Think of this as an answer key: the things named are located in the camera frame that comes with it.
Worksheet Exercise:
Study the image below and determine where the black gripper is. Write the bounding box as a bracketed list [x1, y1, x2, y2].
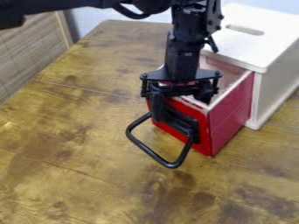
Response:
[141, 31, 222, 122]

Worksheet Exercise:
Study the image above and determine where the black metal drawer handle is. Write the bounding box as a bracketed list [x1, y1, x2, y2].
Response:
[126, 106, 201, 169]

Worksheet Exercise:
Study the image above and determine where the red wooden drawer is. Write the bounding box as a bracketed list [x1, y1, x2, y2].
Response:
[145, 53, 257, 158]

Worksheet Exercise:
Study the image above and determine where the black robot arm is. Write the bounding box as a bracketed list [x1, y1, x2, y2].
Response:
[0, 0, 225, 121]

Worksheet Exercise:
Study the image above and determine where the white wooden cabinet box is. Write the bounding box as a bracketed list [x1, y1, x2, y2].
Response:
[202, 3, 299, 130]

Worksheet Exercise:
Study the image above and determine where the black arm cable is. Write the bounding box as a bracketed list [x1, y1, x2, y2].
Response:
[111, 2, 174, 21]

